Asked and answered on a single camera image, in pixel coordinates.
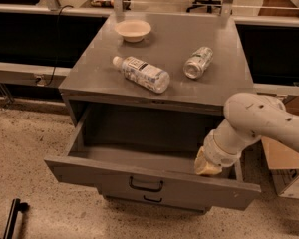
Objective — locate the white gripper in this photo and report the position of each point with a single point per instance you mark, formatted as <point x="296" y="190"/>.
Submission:
<point x="216" y="154"/>

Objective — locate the grey top drawer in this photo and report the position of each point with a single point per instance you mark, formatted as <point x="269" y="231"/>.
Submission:
<point x="147" y="155"/>

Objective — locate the grey drawer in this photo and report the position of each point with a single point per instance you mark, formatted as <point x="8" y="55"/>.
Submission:
<point x="123" y="199"/>
<point x="147" y="155"/>

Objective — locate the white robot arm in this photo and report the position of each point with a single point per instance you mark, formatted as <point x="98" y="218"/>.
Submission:
<point x="247" y="117"/>

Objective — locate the grey bottom drawer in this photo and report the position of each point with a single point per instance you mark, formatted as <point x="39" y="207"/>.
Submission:
<point x="123" y="199"/>

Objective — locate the grey drawer cabinet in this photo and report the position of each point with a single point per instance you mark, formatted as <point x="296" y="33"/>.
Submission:
<point x="130" y="143"/>

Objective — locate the silver drink can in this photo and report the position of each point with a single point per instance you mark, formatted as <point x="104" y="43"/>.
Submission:
<point x="198" y="62"/>

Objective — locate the clear plastic water bottle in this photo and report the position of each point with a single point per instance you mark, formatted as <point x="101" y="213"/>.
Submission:
<point x="142" y="73"/>

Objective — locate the white bowl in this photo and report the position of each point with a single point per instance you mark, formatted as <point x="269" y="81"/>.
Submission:
<point x="133" y="30"/>

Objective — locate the black stand on floor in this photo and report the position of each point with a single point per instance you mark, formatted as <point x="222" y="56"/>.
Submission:
<point x="17" y="207"/>

